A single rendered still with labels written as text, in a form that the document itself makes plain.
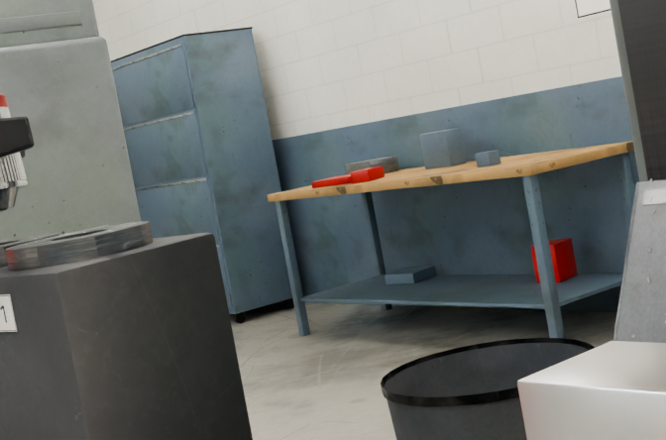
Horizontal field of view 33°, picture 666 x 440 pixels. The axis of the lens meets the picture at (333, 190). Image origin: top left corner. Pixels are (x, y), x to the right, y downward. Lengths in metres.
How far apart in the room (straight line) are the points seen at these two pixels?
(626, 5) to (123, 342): 0.42
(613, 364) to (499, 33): 5.95
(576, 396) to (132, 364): 0.36
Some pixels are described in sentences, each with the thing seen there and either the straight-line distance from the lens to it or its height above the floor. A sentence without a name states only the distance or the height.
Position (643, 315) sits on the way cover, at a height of 1.03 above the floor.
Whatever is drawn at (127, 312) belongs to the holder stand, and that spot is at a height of 1.11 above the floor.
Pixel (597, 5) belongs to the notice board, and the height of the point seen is 1.57.
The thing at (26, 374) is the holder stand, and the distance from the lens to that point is 0.69.
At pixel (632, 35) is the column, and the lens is 0.83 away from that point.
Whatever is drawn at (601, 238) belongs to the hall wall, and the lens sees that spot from 6.02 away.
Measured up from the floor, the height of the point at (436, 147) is 1.00.
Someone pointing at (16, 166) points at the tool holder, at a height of 1.21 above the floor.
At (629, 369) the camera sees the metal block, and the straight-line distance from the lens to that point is 0.38.
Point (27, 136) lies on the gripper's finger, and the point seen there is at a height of 1.22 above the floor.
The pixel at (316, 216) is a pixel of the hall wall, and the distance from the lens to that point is 7.88.
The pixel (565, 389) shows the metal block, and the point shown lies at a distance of 0.37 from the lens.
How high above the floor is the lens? 1.19
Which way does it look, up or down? 3 degrees down
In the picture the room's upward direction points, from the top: 10 degrees counter-clockwise
